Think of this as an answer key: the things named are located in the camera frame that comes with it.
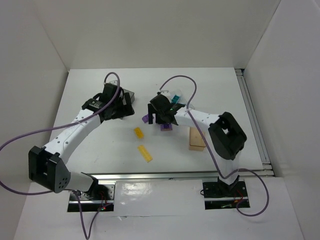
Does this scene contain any teal curved lego brick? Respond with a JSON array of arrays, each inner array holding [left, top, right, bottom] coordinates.
[[171, 94, 181, 104]]

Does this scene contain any purple lego brick with hole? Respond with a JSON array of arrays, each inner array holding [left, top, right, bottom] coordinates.
[[160, 123, 173, 131]]

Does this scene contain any yellow small lego brick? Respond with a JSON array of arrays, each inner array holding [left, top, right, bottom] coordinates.
[[133, 127, 144, 139]]

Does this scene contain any clear plastic container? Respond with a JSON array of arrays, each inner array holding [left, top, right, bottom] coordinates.
[[169, 89, 195, 110]]

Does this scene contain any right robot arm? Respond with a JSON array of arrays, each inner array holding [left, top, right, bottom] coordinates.
[[147, 93, 247, 186]]

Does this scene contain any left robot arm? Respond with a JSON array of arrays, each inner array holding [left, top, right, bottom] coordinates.
[[28, 83, 135, 198]]

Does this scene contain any purple curved lego brick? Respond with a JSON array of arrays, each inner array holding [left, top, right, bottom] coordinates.
[[142, 115, 149, 123]]

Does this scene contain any dark smoky plastic container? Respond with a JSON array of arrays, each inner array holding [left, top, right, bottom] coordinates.
[[121, 88, 135, 105]]

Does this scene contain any wooden tan container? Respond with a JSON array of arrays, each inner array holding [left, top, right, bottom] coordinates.
[[188, 127, 206, 152]]

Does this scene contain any yellow long lego plate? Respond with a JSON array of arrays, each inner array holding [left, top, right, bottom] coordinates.
[[137, 145, 153, 163]]

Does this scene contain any aluminium front rail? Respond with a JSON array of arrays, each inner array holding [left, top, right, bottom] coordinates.
[[82, 170, 223, 183]]

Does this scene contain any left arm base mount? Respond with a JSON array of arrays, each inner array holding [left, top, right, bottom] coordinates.
[[67, 181, 116, 213]]

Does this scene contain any aluminium side rail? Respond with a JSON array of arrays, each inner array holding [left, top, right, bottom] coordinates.
[[234, 68, 276, 177]]

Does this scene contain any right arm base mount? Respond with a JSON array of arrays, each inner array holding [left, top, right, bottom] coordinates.
[[200, 181, 250, 210]]

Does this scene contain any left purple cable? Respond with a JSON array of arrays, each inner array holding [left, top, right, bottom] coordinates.
[[0, 72, 121, 240]]

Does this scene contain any purple cable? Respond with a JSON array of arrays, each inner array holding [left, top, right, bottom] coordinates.
[[158, 75, 270, 216], [0, 72, 121, 240]]

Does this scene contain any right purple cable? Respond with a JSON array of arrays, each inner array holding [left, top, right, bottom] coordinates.
[[158, 75, 270, 216]]

